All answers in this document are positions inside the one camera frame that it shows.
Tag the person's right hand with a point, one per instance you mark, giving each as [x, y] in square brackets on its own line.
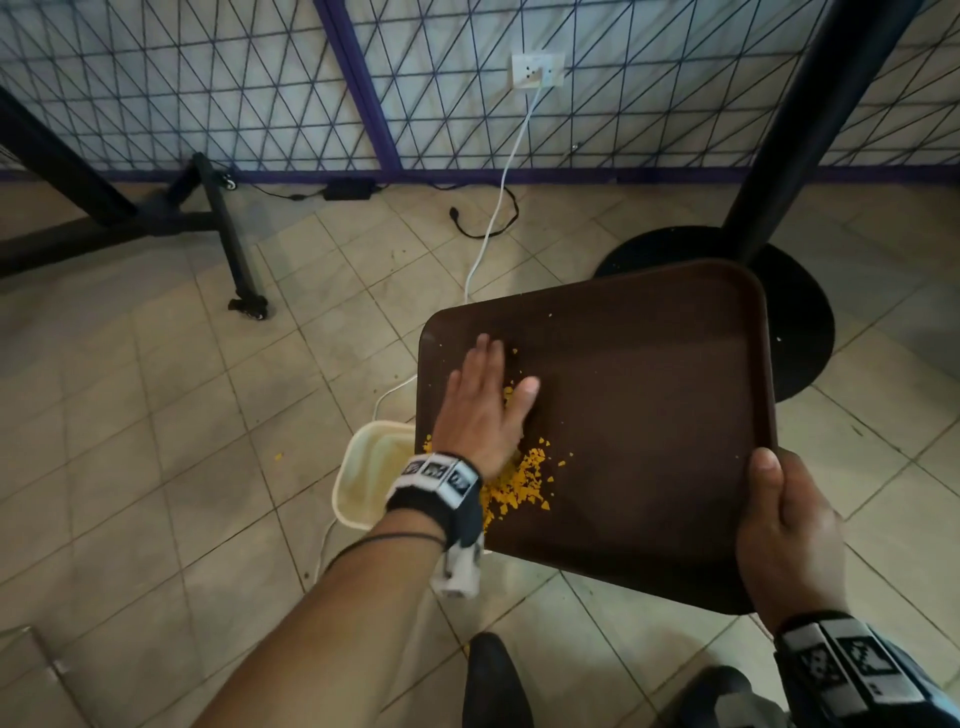
[789, 544]

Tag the person's left hand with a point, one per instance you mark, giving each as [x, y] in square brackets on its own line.
[475, 420]

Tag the person's right thumb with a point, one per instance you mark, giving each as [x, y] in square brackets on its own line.
[766, 480]

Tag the person's left thumb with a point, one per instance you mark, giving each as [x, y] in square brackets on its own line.
[526, 394]

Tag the brown plastic tray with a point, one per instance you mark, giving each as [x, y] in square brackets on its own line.
[652, 420]

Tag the person's left forearm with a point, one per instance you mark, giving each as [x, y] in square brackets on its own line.
[330, 637]

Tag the pile of yellow crumbs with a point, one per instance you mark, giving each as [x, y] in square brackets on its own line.
[517, 480]

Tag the black round table base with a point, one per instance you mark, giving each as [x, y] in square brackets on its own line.
[795, 315]

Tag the cream plastic bin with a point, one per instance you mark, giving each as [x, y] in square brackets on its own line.
[371, 472]

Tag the black power adapter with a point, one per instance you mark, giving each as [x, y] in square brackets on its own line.
[349, 189]

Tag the person's black shoe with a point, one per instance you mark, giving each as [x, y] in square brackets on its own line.
[495, 686]

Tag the black table pole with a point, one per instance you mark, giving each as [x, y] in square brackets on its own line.
[821, 112]

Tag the black left wrist camera band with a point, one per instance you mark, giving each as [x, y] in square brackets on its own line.
[442, 499]

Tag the white wall socket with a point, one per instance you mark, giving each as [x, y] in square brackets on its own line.
[537, 70]

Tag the purple fence post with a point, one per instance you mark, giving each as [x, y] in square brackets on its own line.
[360, 82]

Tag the black wheeled stand frame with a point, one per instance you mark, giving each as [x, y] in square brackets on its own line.
[135, 210]

